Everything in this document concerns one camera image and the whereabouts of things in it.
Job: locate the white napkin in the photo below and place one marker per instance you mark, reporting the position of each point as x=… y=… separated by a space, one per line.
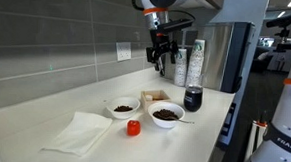
x=79 y=134

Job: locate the red plastic cup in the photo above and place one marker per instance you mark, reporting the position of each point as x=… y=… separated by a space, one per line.
x=133 y=128

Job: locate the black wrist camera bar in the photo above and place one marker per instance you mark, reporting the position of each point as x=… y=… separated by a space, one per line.
x=175 y=25

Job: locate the wooden box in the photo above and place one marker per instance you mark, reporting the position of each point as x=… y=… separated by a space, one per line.
x=143 y=103

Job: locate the dark grounds in small bowl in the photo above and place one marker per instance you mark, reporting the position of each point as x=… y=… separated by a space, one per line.
x=123 y=108

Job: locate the silver spoon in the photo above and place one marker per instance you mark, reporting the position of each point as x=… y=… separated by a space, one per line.
x=183 y=120

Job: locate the tall patterned paper cup stack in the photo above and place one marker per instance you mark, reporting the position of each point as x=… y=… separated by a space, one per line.
x=195 y=63

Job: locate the short patterned paper cup stack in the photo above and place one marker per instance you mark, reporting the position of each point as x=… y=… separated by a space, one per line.
x=180 y=69

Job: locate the small white bowl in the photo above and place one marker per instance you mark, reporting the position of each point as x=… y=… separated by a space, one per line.
x=122 y=115

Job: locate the large white bowl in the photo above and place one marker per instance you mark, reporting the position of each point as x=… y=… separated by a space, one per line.
x=165 y=124

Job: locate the black tumbler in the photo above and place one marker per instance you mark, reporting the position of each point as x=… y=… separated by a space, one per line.
x=193 y=98

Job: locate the black camera on tripod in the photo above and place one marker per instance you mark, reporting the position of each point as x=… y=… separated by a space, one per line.
x=283 y=21

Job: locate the stainless steel appliance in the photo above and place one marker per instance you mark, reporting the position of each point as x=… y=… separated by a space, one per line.
x=217 y=54

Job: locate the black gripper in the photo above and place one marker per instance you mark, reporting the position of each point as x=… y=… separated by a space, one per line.
x=160 y=46

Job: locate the dark grounds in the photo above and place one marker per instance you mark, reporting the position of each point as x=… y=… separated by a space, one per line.
x=123 y=108
x=163 y=114

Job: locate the white double wall outlet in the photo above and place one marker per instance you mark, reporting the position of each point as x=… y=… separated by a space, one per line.
x=123 y=51

